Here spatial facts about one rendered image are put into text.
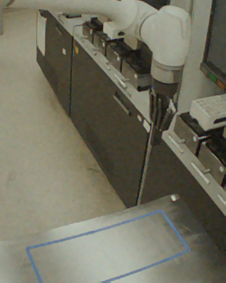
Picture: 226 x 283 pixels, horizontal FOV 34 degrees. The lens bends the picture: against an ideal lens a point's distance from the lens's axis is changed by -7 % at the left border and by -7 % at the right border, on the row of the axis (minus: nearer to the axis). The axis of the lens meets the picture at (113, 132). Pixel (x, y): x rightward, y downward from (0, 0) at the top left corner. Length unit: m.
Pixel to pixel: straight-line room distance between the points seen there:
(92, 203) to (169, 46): 1.23
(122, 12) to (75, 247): 0.62
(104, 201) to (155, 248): 1.21
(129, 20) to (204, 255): 0.64
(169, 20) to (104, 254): 0.58
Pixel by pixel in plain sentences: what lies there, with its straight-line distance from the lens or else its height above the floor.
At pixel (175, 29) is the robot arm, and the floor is 1.17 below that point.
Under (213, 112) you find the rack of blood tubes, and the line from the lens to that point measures 1.23.
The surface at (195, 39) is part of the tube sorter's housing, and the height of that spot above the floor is 1.04.
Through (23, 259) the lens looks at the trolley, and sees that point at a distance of 0.83.
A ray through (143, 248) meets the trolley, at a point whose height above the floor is 0.82.
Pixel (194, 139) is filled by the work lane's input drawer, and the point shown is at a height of 0.79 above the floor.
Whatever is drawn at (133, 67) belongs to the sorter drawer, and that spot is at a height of 0.81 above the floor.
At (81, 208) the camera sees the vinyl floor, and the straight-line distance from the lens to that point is 2.00.
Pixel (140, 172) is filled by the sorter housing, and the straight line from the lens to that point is 1.62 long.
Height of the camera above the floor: 1.51
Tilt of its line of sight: 38 degrees down
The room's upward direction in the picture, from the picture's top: 5 degrees clockwise
